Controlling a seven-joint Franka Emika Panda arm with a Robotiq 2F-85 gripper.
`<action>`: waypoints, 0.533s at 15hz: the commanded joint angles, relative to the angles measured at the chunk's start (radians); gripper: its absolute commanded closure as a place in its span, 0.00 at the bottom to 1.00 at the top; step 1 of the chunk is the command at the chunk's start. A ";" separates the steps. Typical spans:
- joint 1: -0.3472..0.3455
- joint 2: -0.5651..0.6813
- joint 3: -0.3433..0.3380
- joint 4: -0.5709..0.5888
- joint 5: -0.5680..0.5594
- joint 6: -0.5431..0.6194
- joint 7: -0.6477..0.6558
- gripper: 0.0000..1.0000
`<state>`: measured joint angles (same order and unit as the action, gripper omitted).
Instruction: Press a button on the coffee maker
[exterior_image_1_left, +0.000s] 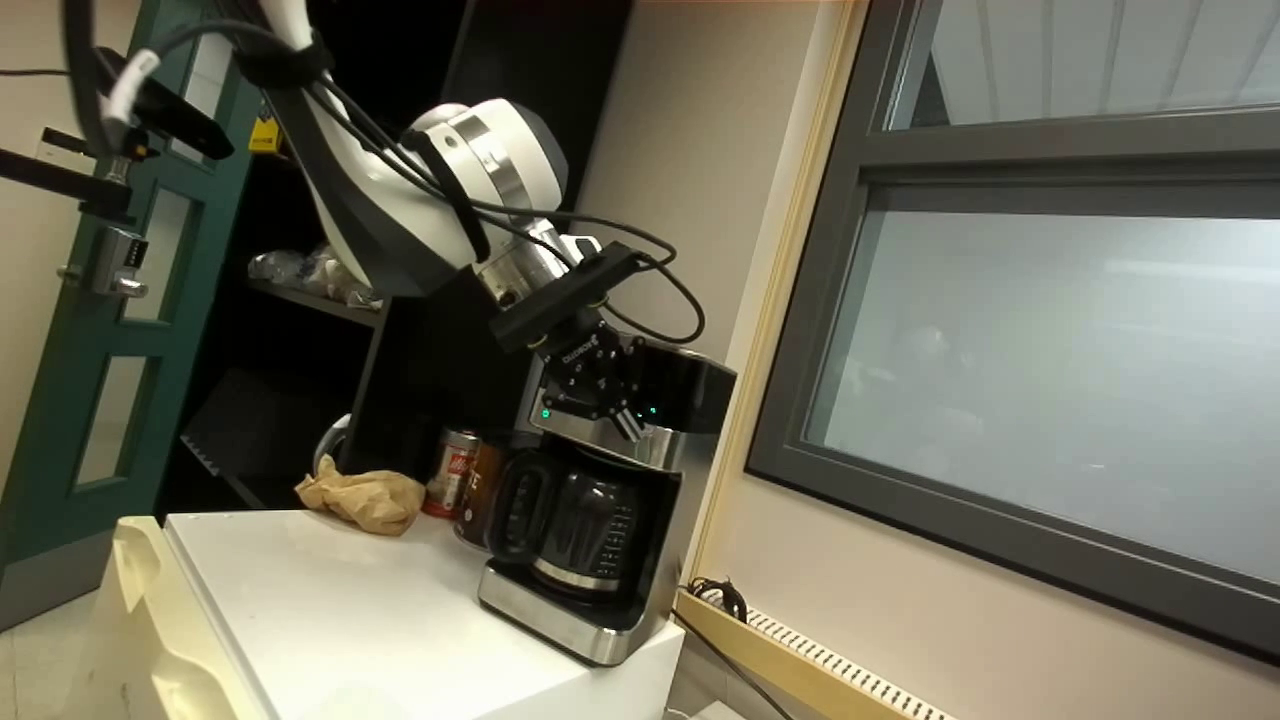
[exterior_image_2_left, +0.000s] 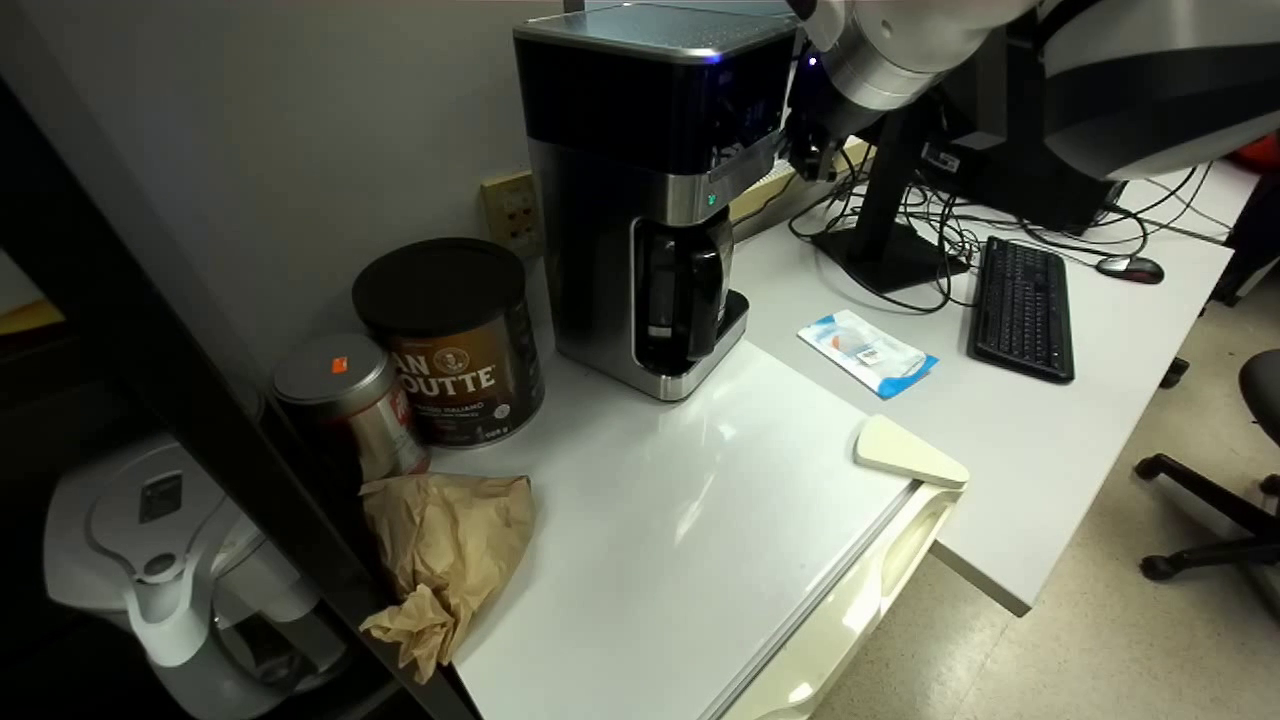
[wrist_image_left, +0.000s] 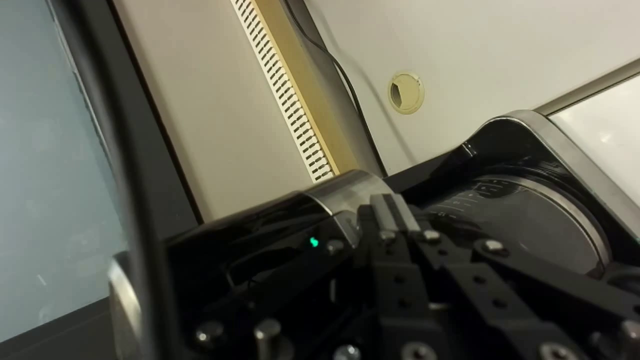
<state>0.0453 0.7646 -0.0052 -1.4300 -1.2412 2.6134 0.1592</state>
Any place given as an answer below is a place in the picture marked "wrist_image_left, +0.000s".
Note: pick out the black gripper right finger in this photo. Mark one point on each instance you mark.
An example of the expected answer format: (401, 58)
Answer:
(493, 293)

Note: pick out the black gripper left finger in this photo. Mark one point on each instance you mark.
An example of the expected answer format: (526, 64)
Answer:
(386, 301)

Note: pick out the black silver coffee maker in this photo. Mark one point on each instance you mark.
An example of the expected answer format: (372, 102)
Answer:
(267, 227)

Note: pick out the beige perforated vent strip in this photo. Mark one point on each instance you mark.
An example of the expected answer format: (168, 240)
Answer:
(293, 100)

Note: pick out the white cabinet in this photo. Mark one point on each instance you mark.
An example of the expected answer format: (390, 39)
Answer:
(506, 53)

